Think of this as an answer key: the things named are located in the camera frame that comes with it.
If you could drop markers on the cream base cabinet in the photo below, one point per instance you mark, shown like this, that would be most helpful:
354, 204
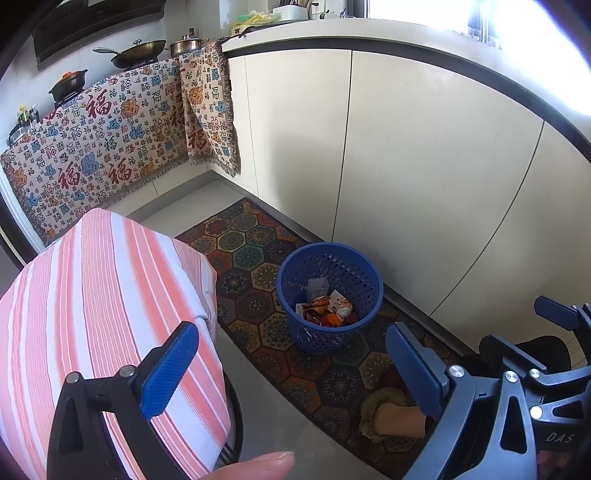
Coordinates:
415, 161

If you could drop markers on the person's left hand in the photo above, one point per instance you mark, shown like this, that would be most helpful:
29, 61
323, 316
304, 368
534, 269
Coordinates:
254, 467

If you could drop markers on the blue mesh basket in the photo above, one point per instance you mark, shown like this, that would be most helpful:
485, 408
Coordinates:
300, 337

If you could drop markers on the hexagon patterned rug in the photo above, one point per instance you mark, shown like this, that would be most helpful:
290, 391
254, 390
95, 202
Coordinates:
258, 277

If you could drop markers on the dark wok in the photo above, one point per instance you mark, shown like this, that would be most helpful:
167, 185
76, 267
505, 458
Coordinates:
134, 53

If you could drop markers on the small printed cloth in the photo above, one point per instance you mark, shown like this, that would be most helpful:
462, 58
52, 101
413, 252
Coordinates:
207, 110

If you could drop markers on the window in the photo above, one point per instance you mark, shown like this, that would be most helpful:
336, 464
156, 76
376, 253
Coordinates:
415, 9

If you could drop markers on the black table frame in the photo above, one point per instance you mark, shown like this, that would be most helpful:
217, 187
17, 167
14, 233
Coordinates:
235, 415

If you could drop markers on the white green carton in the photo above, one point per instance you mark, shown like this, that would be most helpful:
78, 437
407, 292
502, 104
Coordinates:
317, 288

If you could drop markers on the steel pot with lid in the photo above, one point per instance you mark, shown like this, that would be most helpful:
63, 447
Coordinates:
187, 45

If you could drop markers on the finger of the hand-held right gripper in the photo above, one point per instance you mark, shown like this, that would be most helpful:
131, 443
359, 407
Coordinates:
508, 353
554, 310

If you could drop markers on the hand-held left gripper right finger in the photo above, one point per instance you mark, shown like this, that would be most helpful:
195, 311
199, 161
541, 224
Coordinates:
413, 369

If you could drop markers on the black range hood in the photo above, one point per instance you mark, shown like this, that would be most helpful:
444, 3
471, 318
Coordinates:
92, 27

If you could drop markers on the white utensil holder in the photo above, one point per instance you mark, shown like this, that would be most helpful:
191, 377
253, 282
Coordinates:
290, 11

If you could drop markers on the black clay pot orange lid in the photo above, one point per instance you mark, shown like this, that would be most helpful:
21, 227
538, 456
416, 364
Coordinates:
68, 85

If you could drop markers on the yellow green plastic bags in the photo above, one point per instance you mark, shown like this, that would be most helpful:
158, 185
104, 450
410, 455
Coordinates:
254, 21

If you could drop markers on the person's bare foot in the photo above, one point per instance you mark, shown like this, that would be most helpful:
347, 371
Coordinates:
399, 420

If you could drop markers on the large printed cloth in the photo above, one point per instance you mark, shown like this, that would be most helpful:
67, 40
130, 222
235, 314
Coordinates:
92, 147

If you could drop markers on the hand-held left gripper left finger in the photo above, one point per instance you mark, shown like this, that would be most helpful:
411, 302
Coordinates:
168, 369

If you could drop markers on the orange peel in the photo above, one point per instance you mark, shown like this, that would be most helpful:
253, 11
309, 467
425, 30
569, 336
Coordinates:
330, 319

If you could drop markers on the condiment rack with bottles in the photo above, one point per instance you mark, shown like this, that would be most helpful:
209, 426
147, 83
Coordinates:
23, 124

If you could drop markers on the pink striped tablecloth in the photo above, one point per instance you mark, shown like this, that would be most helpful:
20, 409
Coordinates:
106, 314

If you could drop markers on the fuzzy brown slipper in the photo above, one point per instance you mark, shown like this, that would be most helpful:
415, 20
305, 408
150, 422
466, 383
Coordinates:
371, 406

